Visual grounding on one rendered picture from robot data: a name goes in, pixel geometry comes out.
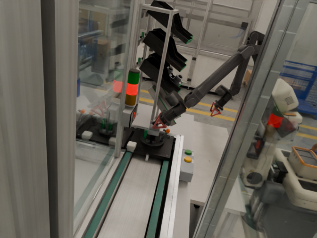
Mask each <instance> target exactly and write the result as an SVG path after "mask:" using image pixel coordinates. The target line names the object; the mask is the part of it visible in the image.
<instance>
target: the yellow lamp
mask: <svg viewBox="0 0 317 238"><path fill-rule="evenodd" d="M136 96H137V95H128V94H126V96H125V104H126V105H129V106H133V105H135V103H136Z"/></svg>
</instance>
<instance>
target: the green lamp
mask: <svg viewBox="0 0 317 238"><path fill-rule="evenodd" d="M139 76H140V73H131V72H129V73H128V80H127V82H128V83H129V84H132V85H137V84H138V83H139Z"/></svg>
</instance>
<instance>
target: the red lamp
mask: <svg viewBox="0 0 317 238"><path fill-rule="evenodd" d="M137 89H138V84H137V85H132V84H129V83H127V89H126V94H128V95H137Z"/></svg>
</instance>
